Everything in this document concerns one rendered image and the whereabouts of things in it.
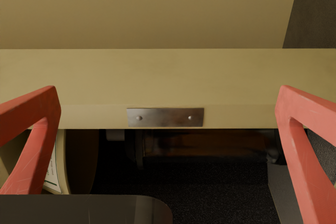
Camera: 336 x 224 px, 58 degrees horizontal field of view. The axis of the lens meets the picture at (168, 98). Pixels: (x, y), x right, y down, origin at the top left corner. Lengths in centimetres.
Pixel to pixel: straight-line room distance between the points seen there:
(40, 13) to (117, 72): 44
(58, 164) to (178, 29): 43
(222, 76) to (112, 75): 11
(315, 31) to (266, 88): 30
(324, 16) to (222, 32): 24
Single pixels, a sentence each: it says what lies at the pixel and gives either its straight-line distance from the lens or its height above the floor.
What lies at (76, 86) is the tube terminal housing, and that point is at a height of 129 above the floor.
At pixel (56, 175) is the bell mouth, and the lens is 39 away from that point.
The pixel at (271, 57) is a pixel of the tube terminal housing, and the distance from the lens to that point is 37.
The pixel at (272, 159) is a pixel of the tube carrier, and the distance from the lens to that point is 44.
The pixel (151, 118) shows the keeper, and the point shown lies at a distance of 28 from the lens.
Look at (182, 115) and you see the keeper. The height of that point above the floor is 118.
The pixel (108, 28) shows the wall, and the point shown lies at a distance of 72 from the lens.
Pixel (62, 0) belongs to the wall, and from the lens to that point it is 72.
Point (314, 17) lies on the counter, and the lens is 61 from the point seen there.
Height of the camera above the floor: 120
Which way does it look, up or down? level
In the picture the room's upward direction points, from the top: 90 degrees counter-clockwise
